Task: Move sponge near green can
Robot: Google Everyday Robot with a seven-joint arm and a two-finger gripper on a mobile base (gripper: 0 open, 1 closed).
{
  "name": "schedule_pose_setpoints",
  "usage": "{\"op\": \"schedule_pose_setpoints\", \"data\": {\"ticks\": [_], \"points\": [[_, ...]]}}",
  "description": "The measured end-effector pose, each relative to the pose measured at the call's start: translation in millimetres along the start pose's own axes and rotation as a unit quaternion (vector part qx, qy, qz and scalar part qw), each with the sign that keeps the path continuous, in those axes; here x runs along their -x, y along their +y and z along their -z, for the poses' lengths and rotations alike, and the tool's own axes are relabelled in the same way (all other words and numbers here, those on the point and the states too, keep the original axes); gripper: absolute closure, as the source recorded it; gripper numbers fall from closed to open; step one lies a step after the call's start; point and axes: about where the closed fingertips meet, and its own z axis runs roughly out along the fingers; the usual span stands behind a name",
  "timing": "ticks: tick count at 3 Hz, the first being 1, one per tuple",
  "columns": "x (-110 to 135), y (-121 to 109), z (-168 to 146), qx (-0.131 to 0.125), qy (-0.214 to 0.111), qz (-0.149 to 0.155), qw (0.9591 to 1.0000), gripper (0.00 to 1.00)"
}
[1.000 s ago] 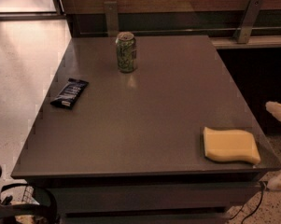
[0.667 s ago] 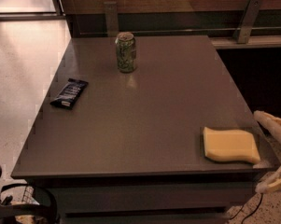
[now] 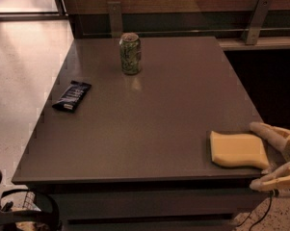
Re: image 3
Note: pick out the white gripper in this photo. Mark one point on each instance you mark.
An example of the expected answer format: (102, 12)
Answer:
(276, 179)

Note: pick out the dark blue snack wrapper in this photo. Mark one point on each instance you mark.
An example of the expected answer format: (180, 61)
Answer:
(72, 96)

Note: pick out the green soda can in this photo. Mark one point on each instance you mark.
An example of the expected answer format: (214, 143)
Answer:
(130, 53)

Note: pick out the yellow sponge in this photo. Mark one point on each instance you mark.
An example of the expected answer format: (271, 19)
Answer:
(238, 150)

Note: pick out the white cabinet handle bar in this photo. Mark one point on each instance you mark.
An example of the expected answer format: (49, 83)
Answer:
(281, 193)

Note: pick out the right metal bracket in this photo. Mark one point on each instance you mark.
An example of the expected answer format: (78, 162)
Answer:
(252, 33)

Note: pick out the metal bracket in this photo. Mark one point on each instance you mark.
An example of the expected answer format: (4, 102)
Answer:
(115, 18)
(252, 33)

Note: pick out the grey drawer cabinet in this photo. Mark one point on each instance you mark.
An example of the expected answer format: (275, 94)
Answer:
(151, 206)

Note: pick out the left metal bracket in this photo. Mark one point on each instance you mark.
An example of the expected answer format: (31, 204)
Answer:
(115, 18)

